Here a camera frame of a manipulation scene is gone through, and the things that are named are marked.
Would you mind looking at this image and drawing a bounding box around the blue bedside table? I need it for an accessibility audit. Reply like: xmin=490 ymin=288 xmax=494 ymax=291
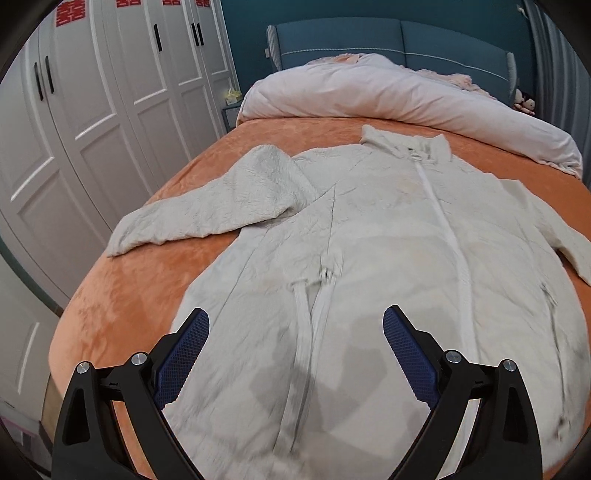
xmin=221 ymin=102 xmax=242 ymax=133

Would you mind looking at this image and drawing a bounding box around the pale pink duvet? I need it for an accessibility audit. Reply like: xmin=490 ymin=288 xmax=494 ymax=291
xmin=238 ymin=54 xmax=583 ymax=179

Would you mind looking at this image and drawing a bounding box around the grey blue curtain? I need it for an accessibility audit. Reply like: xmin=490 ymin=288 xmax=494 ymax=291
xmin=521 ymin=0 xmax=591 ymax=153

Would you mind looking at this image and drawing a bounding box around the cream white quilted coat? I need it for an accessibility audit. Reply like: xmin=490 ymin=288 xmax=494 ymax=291
xmin=106 ymin=126 xmax=590 ymax=479

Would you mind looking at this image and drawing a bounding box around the plush toy beside bed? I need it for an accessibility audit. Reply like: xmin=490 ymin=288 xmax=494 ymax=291
xmin=513 ymin=88 xmax=536 ymax=116

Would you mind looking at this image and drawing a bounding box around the blue upholstered headboard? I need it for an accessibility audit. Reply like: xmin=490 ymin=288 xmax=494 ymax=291
xmin=266 ymin=17 xmax=518 ymax=106

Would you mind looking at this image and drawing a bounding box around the peach pink ruffled pillow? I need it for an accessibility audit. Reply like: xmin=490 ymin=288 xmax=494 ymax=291
xmin=308 ymin=53 xmax=494 ymax=99

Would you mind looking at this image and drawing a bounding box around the yellow tissue pack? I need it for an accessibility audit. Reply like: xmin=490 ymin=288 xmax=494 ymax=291
xmin=223 ymin=88 xmax=242 ymax=106

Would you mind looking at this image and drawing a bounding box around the orange bed sheet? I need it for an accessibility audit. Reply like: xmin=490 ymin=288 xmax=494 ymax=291
xmin=48 ymin=115 xmax=591 ymax=480

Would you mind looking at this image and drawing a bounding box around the white wardrobe with red stickers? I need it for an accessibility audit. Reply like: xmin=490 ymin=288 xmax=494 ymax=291
xmin=1 ymin=1 xmax=236 ymax=419

